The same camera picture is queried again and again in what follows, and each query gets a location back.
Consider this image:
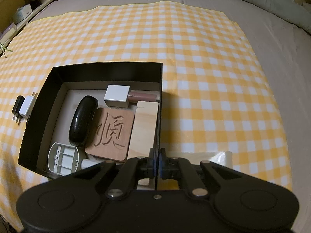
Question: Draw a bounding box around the tissue box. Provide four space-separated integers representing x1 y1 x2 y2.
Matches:
13 4 32 24

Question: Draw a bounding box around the light wooden block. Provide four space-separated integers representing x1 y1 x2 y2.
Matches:
127 100 160 187

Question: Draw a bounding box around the purple book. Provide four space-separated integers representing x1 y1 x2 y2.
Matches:
1 23 17 45

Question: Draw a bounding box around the pink lip gloss tube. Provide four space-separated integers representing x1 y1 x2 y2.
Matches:
104 85 156 108

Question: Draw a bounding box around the black charger plug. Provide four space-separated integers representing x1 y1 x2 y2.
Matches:
12 95 25 125

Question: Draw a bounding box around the black storage box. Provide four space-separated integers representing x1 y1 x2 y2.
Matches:
18 62 162 179

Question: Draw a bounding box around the green cable tie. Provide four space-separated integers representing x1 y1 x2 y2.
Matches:
0 43 12 58

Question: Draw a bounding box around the grey bed sheet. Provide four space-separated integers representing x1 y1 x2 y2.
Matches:
36 0 310 232

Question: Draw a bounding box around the white charger plug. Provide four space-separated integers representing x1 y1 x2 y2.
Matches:
18 92 38 119

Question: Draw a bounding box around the black oval glasses case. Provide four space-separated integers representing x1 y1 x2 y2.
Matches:
69 95 98 147

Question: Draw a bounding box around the white round plastic holder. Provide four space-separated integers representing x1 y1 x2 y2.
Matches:
47 143 104 176

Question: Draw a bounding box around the yellow white checkered cloth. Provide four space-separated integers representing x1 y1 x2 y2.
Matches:
1 1 292 230

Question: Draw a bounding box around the brown carved wooden coaster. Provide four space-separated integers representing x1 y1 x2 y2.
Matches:
85 108 135 162

